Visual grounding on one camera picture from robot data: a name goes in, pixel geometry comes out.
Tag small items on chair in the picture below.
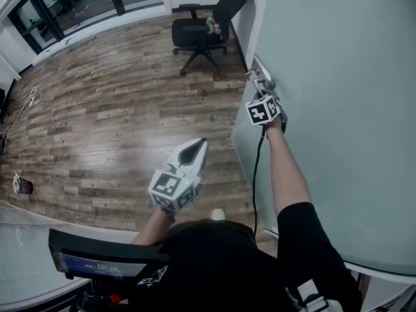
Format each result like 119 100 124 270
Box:
205 15 224 36

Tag person's right forearm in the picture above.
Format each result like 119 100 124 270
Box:
265 122 313 220

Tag person's black shirt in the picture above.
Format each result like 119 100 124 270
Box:
129 201 363 312

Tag silver door handle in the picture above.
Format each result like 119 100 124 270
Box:
252 55 277 94

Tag frosted glass door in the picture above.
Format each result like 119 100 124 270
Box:
230 0 416 276

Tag person's left forearm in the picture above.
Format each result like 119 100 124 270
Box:
131 207 177 246

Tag black chest-mounted tablet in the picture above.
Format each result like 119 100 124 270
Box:
47 228 170 281

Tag black chest mount red button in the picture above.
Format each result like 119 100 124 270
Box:
76 278 131 312

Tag snack bag on floor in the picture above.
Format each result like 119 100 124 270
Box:
12 172 34 195

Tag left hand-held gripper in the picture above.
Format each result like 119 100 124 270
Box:
148 137 209 213

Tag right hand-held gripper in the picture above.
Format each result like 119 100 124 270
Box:
245 90 289 133

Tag black stand base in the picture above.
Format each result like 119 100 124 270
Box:
0 88 14 125

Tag dark framed window wall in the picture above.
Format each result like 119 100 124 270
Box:
6 0 164 55

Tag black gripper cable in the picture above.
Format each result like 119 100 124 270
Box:
251 127 268 237

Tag black office chair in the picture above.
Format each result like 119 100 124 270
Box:
171 0 250 77

